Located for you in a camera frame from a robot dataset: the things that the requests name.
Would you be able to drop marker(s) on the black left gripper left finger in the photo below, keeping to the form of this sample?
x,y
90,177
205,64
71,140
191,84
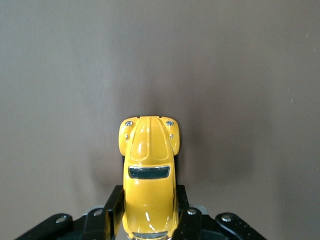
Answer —
x,y
100,225

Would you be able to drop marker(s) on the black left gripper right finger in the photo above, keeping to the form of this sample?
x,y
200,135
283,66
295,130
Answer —
x,y
192,225

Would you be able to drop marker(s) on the yellow beetle toy car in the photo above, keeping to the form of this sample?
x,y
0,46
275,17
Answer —
x,y
150,200

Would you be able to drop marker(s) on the brown table cover sheet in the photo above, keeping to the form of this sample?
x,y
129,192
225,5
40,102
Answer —
x,y
75,75

